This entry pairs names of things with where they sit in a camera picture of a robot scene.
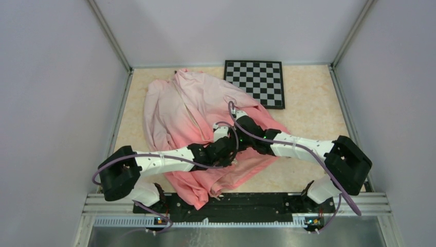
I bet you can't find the black white checkerboard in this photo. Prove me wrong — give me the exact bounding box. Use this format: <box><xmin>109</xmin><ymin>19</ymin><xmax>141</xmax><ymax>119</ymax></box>
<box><xmin>224</xmin><ymin>60</ymin><xmax>285</xmax><ymax>110</ymax></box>

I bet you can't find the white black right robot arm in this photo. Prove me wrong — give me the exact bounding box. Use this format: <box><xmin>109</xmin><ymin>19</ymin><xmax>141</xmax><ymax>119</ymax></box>
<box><xmin>232</xmin><ymin>114</ymin><xmax>372</xmax><ymax>212</ymax></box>

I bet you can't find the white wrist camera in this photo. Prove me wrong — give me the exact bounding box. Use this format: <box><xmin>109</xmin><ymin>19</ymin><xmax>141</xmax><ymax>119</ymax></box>
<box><xmin>213</xmin><ymin>125</ymin><xmax>229</xmax><ymax>143</ymax></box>
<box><xmin>234</xmin><ymin>110</ymin><xmax>248</xmax><ymax>120</ymax></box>

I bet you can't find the pink zip-up jacket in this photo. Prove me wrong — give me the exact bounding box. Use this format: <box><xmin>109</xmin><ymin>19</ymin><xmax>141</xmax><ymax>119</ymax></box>
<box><xmin>143</xmin><ymin>69</ymin><xmax>286</xmax><ymax>209</ymax></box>

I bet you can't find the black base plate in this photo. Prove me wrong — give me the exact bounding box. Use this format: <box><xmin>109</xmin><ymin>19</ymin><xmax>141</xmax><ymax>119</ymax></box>
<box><xmin>150</xmin><ymin>192</ymin><xmax>335</xmax><ymax>223</ymax></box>

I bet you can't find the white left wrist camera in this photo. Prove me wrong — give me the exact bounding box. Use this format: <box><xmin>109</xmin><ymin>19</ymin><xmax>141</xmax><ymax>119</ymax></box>
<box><xmin>213</xmin><ymin>125</ymin><xmax>229</xmax><ymax>143</ymax></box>

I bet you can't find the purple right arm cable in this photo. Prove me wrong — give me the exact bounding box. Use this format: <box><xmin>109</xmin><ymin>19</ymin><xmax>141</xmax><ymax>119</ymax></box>
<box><xmin>227</xmin><ymin>100</ymin><xmax>362</xmax><ymax>234</ymax></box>

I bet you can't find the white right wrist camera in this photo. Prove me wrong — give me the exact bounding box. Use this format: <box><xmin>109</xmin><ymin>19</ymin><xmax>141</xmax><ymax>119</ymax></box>
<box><xmin>234</xmin><ymin>110</ymin><xmax>248</xmax><ymax>120</ymax></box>

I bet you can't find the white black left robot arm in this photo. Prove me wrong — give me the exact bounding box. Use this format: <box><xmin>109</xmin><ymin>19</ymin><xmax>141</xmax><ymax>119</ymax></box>
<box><xmin>92</xmin><ymin>136</ymin><xmax>239</xmax><ymax>213</ymax></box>

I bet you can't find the aluminium frame rail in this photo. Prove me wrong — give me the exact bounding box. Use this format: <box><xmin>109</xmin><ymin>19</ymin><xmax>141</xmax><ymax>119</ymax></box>
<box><xmin>73</xmin><ymin>192</ymin><xmax>403</xmax><ymax>247</ymax></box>

